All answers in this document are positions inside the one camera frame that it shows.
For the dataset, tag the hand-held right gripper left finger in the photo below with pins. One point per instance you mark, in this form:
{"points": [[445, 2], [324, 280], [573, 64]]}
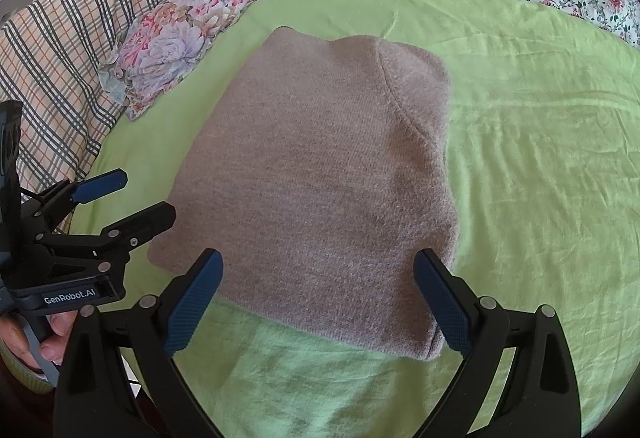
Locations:
{"points": [[192, 303]]}

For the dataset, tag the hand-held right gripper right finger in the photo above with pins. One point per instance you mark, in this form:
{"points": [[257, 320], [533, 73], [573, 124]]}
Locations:
{"points": [[445, 303]]}

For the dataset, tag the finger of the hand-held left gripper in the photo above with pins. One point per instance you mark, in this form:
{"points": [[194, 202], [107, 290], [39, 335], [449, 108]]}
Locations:
{"points": [[145, 223], [100, 185]]}

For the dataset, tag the beige knit sweater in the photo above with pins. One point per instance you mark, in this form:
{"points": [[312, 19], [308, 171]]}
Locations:
{"points": [[310, 168]]}

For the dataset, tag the person's left hand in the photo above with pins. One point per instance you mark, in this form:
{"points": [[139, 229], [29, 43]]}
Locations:
{"points": [[57, 333]]}

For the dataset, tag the plaid pillow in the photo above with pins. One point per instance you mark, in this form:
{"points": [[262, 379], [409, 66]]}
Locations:
{"points": [[65, 43]]}

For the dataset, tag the large-flower print pillow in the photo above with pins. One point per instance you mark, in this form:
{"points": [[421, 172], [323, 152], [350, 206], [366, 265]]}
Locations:
{"points": [[165, 48]]}

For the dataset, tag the light green bed sheet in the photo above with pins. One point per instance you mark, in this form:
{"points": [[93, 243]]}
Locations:
{"points": [[525, 168]]}

